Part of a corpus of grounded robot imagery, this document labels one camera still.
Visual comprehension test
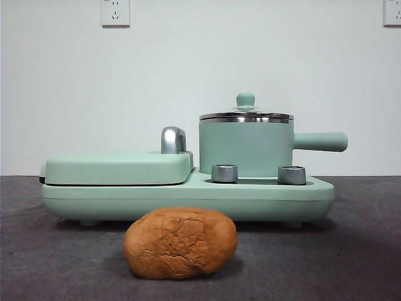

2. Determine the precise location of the mint green griddle cover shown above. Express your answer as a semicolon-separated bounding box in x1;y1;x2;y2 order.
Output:
39;150;195;186

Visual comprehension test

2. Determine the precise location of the white wall power outlet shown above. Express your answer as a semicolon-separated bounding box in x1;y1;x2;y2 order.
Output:
100;0;131;28
383;0;401;28

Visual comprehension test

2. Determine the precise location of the silver control knob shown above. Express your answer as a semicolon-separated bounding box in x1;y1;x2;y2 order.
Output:
211;164;239;183
278;165;307;185

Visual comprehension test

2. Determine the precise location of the chrome griddle cover handle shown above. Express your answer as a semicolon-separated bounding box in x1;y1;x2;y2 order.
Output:
160;126;188;155

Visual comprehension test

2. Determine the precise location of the glass lid with green knob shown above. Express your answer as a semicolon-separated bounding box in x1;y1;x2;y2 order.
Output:
199;92;294;122

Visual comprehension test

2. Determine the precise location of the mint green breakfast maker base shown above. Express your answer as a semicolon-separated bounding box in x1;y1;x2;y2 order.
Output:
41;167;335;227

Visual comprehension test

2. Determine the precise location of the brown potato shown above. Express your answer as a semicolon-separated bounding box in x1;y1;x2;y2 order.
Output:
122;206;238;280

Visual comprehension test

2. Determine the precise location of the mint green pot with handle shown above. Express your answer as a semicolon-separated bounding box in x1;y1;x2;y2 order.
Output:
199;117;348;176

